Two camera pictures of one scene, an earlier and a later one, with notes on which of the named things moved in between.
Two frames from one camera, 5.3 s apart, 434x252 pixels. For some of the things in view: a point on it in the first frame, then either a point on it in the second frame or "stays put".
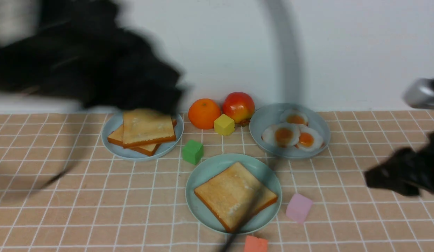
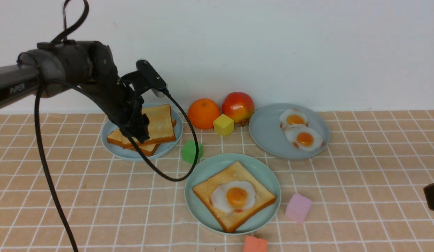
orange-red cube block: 253,244 stays put
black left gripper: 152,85 -> 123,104
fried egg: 283,134 -> 233,196
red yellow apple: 239,106 stays put
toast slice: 233,196 stays put
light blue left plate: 115,121 stays put
